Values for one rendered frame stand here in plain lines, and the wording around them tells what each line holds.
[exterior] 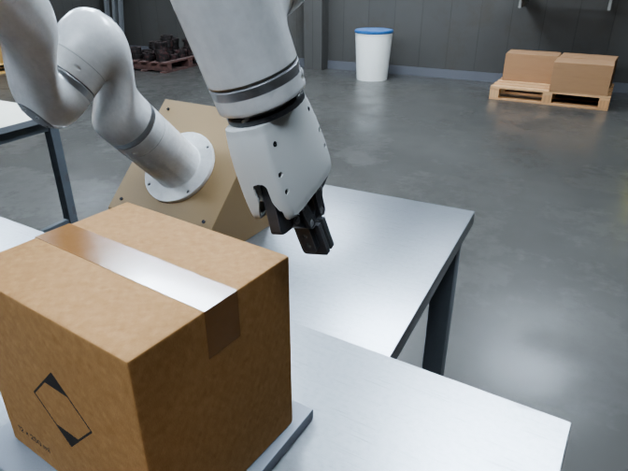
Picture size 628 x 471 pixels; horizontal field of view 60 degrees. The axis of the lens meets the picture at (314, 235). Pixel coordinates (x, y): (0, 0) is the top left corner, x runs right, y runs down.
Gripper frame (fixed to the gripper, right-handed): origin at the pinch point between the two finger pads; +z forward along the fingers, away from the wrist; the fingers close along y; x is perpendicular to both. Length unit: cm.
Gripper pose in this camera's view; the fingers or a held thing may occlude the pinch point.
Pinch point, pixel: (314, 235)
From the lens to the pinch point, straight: 58.0
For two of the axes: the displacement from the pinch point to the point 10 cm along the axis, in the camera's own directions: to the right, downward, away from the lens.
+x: 8.5, 0.4, -5.2
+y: -4.3, 6.2, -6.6
